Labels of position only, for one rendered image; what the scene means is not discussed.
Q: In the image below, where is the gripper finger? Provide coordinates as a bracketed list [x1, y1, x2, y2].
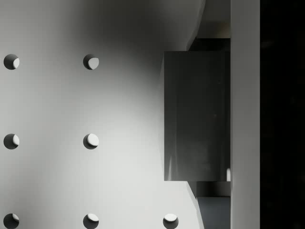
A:
[163, 116, 231, 182]
[163, 51, 231, 117]

